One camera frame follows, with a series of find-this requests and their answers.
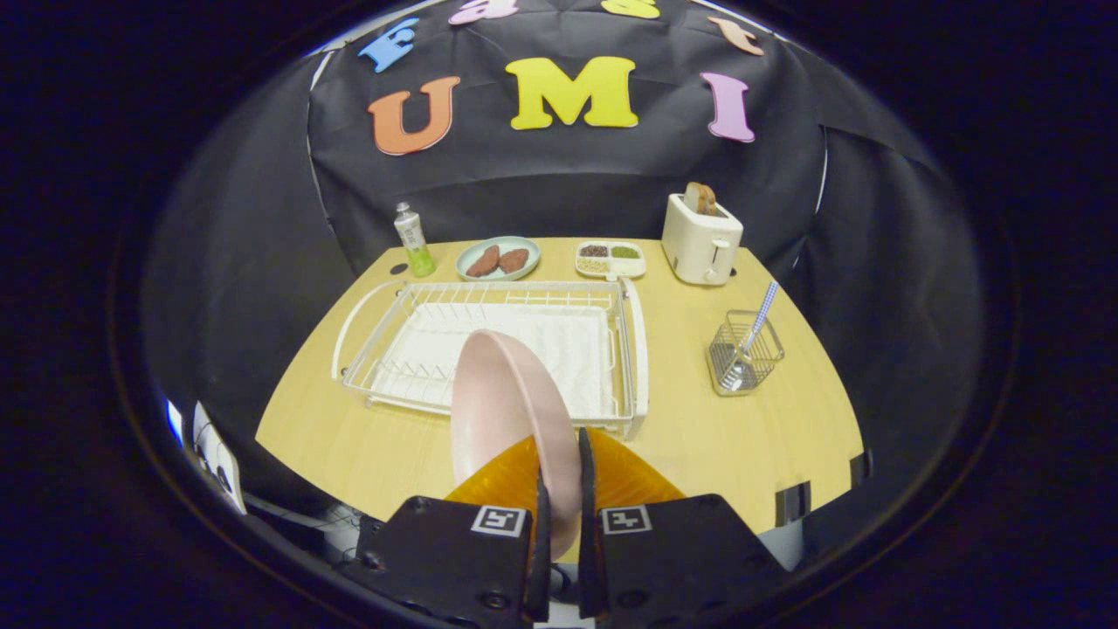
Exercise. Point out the brown meat patty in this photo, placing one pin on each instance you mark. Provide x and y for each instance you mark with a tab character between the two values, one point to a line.
514	259
483	261

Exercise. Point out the black backdrop cloth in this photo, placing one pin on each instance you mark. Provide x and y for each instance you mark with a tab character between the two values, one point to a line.
568	183

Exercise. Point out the clear bottle with green liquid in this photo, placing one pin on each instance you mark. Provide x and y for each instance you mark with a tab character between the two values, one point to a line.
412	236

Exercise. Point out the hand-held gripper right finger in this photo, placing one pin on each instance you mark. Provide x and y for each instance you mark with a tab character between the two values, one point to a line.
672	559

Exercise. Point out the white table leg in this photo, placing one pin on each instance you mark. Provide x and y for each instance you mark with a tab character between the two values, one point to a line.
783	546

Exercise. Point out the black table clamp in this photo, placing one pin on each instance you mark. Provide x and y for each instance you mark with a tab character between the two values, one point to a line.
793	504
861	467

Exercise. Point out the pink plate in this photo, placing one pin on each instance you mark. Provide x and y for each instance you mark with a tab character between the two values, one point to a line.
507	411

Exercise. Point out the white sheet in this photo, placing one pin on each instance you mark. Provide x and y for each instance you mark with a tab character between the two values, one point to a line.
218	459

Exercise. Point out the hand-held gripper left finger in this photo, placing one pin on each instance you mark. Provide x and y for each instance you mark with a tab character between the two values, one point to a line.
454	559

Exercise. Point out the white drying mat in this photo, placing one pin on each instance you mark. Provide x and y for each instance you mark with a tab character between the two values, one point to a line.
559	349

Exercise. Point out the white toaster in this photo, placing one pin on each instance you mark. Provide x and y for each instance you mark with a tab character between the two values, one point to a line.
699	245

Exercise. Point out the white divided condiment tray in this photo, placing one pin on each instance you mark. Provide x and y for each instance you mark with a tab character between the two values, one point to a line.
611	265

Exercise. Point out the brown bread slice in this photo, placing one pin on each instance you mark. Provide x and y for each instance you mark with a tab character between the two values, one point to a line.
699	197

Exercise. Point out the light green plate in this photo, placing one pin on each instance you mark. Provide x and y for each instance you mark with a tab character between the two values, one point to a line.
498	243

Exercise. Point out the blue lit screen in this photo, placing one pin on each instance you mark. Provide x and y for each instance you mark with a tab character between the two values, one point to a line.
175	421

